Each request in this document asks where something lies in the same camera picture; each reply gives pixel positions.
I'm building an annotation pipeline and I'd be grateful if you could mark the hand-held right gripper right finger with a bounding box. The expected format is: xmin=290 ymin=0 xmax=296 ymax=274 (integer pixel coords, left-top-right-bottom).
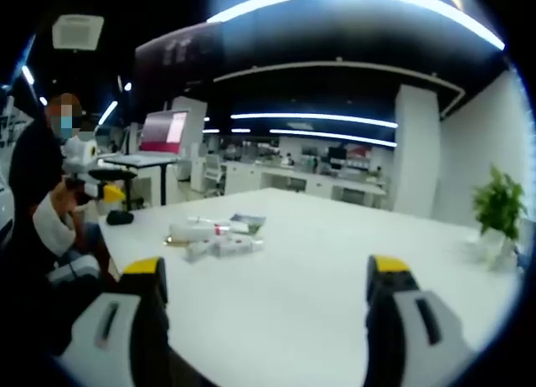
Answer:
xmin=363 ymin=255 xmax=482 ymax=387

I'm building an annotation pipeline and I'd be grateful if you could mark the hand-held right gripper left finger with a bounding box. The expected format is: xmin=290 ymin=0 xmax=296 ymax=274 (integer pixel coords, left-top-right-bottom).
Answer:
xmin=56 ymin=255 xmax=172 ymax=387

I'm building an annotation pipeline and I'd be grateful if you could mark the blue green skincare packet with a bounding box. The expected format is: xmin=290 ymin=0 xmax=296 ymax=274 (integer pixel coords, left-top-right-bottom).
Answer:
xmin=229 ymin=212 xmax=268 ymax=234

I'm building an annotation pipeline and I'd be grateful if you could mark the person's left hand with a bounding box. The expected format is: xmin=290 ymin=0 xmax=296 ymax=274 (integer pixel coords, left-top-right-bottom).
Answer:
xmin=53 ymin=178 xmax=88 ymax=221

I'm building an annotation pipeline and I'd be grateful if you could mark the black pouch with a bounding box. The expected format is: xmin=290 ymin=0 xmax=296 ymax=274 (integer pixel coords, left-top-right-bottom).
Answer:
xmin=106 ymin=209 xmax=136 ymax=226

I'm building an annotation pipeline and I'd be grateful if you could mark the white standing desk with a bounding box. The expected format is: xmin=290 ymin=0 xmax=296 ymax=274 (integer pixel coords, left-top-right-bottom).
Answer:
xmin=101 ymin=152 xmax=180 ymax=209

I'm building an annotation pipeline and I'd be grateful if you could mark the person's leg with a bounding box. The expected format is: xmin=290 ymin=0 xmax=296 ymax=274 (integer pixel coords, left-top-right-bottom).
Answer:
xmin=62 ymin=221 xmax=111 ymax=263

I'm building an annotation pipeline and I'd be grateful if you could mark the person's dark clothed torso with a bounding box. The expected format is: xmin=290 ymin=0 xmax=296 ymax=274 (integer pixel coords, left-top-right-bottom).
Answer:
xmin=7 ymin=121 xmax=64 ymax=279

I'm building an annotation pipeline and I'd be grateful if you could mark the pink screen monitor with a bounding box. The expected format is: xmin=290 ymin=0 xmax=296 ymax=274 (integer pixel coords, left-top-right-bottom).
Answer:
xmin=139 ymin=109 xmax=190 ymax=156

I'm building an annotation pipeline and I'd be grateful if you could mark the grey white worn device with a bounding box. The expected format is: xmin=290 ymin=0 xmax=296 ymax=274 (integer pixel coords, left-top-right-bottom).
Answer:
xmin=46 ymin=253 xmax=101 ymax=284

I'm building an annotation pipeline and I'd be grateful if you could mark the white office chair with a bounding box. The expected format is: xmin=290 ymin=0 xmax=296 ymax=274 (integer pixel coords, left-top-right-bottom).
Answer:
xmin=203 ymin=153 xmax=226 ymax=197

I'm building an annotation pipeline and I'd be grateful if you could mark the ceiling air conditioner vent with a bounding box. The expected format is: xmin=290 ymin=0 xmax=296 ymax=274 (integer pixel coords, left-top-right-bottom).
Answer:
xmin=51 ymin=13 xmax=106 ymax=51

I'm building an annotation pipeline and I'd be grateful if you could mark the white plant pot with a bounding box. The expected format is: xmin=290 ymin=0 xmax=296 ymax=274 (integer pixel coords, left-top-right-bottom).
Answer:
xmin=480 ymin=228 xmax=519 ymax=272

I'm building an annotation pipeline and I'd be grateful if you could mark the green potted plant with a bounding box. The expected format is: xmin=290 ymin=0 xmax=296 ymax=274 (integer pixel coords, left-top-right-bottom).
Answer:
xmin=472 ymin=163 xmax=529 ymax=242

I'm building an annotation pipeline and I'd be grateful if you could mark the long white office counter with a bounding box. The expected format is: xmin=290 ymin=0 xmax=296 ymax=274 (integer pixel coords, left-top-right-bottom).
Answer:
xmin=221 ymin=159 xmax=387 ymax=209

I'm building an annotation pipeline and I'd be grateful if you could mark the straight ceiling light strip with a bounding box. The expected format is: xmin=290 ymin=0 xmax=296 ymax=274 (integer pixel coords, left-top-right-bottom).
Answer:
xmin=269 ymin=128 xmax=399 ymax=149
xmin=229 ymin=111 xmax=399 ymax=130

